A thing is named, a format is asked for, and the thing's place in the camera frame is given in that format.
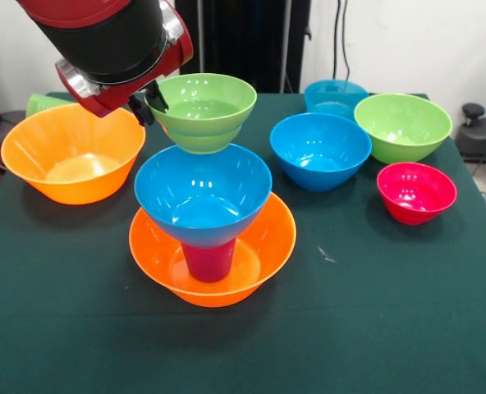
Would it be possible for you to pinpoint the large orange plastic bowl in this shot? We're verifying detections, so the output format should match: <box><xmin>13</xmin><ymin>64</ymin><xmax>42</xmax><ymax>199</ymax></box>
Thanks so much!
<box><xmin>128</xmin><ymin>191</ymin><xmax>298</xmax><ymax>309</ymax></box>
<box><xmin>0</xmin><ymin>102</ymin><xmax>147</xmax><ymax>205</ymax></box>

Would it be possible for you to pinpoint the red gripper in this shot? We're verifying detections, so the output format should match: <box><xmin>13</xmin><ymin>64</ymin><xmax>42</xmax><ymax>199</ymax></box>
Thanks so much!
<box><xmin>54</xmin><ymin>0</ymin><xmax>195</xmax><ymax>127</ymax></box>

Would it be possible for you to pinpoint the black stand base with knob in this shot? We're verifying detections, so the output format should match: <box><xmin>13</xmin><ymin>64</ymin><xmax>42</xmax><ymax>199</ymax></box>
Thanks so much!
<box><xmin>456</xmin><ymin>102</ymin><xmax>486</xmax><ymax>165</ymax></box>

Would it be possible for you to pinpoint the large green plastic bowl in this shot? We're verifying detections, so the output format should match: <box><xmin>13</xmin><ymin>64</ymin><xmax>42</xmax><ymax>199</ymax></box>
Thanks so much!
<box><xmin>353</xmin><ymin>93</ymin><xmax>454</xmax><ymax>164</ymax></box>

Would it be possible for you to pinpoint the green plastic cup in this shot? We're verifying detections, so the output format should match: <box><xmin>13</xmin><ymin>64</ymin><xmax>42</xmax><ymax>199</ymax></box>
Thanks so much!
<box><xmin>25</xmin><ymin>94</ymin><xmax>74</xmax><ymax>118</ymax></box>

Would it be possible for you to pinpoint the black hanging cable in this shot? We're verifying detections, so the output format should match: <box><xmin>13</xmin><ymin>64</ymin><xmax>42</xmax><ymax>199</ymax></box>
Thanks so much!
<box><xmin>335</xmin><ymin>0</ymin><xmax>351</xmax><ymax>83</ymax></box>

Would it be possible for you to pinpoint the purple plastic cup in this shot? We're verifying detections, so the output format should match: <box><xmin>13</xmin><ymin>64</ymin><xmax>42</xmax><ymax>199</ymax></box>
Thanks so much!
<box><xmin>180</xmin><ymin>239</ymin><xmax>236</xmax><ymax>283</ymax></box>

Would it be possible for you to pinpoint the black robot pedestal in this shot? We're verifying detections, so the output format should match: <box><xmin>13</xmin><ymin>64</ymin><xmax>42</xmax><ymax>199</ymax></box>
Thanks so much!
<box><xmin>172</xmin><ymin>0</ymin><xmax>313</xmax><ymax>94</ymax></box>

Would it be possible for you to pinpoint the small pink plastic bowl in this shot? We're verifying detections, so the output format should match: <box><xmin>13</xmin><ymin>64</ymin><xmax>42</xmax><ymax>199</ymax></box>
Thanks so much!
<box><xmin>376</xmin><ymin>162</ymin><xmax>458</xmax><ymax>227</ymax></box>

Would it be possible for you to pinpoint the blue plastic bowl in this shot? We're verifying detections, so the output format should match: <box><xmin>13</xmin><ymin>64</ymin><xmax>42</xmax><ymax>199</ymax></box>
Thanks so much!
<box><xmin>269</xmin><ymin>112</ymin><xmax>373</xmax><ymax>193</ymax></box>
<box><xmin>134</xmin><ymin>142</ymin><xmax>273</xmax><ymax>249</ymax></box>

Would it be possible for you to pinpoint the dark green table cloth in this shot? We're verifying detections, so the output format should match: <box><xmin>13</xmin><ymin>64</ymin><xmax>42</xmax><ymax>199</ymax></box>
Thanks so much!
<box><xmin>0</xmin><ymin>91</ymin><xmax>486</xmax><ymax>394</ymax></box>

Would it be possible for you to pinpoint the small translucent blue bowl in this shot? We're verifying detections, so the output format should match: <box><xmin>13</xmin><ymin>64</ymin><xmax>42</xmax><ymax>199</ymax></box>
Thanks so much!
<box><xmin>303</xmin><ymin>79</ymin><xmax>369</xmax><ymax>121</ymax></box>

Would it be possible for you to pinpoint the small green plastic bowl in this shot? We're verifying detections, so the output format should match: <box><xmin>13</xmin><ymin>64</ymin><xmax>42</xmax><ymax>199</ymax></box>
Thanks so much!
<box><xmin>144</xmin><ymin>72</ymin><xmax>259</xmax><ymax>155</ymax></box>

